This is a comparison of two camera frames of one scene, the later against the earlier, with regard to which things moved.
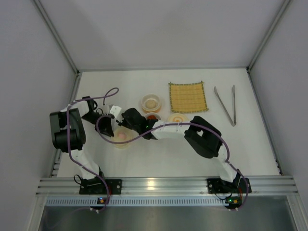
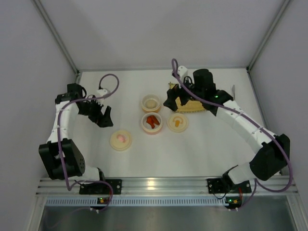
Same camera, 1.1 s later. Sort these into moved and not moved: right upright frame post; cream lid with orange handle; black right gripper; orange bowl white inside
Moved: black right gripper
Not moved: right upright frame post; orange bowl white inside; cream lid with orange handle
